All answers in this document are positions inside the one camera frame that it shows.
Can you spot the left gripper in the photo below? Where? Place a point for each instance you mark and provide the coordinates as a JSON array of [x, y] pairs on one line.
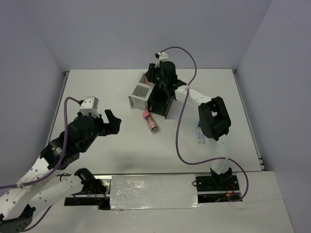
[[112, 127]]

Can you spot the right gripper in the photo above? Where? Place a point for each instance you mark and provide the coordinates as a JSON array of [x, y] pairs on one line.
[[150, 74]]

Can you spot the pink-capped marker tube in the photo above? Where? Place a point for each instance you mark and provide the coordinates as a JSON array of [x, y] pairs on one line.
[[150, 121]]

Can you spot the clear blue-capped spray bottle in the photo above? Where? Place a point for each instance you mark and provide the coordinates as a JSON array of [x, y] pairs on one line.
[[200, 135]]

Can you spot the orange highlighter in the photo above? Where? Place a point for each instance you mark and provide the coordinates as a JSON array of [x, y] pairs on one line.
[[145, 80]]

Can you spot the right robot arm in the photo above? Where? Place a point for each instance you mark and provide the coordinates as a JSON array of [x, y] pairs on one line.
[[213, 115]]

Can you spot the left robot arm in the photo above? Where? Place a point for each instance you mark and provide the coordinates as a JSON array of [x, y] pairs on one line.
[[18, 206]]

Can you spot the black slatted pen holder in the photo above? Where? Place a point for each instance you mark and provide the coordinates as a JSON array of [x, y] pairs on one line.
[[161, 99]]

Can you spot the white slatted pen holder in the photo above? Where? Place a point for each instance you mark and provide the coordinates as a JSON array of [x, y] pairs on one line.
[[140, 95]]

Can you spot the silver foil sheet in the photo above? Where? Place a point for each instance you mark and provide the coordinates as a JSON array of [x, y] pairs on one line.
[[144, 192]]

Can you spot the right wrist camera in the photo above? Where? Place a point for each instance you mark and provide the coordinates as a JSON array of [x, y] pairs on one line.
[[161, 57]]

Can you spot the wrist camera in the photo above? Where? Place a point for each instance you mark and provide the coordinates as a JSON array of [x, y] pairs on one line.
[[161, 57], [89, 106]]

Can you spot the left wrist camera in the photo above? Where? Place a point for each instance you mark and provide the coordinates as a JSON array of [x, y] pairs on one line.
[[89, 106]]

